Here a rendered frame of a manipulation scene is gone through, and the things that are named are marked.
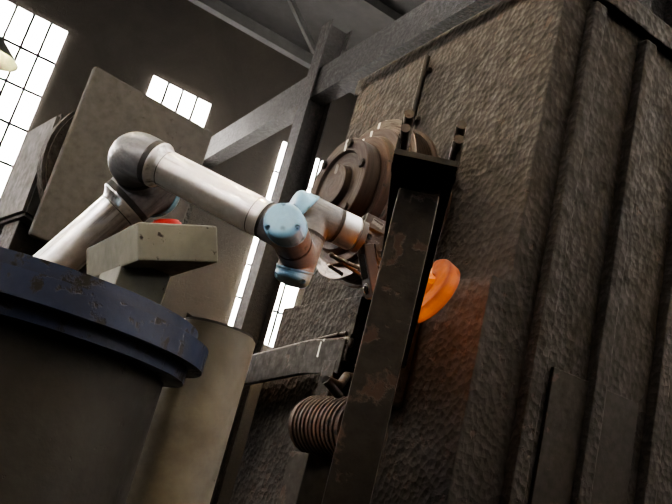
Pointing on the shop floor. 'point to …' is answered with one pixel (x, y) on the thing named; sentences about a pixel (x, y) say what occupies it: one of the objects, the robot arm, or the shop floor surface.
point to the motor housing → (311, 448)
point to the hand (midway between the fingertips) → (432, 282)
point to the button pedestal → (152, 256)
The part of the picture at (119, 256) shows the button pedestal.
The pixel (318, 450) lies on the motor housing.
